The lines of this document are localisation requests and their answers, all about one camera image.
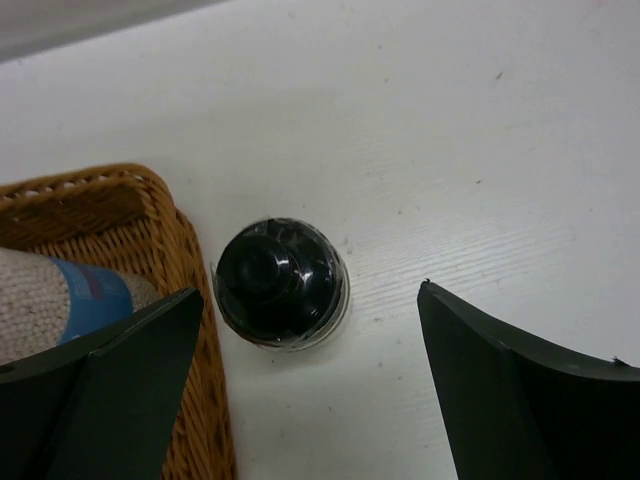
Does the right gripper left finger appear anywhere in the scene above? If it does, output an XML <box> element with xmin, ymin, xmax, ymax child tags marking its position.
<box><xmin>1</xmin><ymin>288</ymin><xmax>204</xmax><ymax>479</ymax></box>

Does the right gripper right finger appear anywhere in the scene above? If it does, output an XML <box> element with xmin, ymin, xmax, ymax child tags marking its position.
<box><xmin>417</xmin><ymin>280</ymin><xmax>639</xmax><ymax>479</ymax></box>

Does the blue-label silver-lid seasoning bottle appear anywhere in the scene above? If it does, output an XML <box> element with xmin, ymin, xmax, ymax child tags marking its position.
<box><xmin>1</xmin><ymin>248</ymin><xmax>161</xmax><ymax>364</ymax></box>

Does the black-knob brown spice jar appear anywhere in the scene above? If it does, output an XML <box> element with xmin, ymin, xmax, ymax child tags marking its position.
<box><xmin>211</xmin><ymin>217</ymin><xmax>351</xmax><ymax>352</ymax></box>

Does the brown wicker organizer basket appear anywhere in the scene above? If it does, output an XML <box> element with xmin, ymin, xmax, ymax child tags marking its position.
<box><xmin>1</xmin><ymin>164</ymin><xmax>237</xmax><ymax>479</ymax></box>

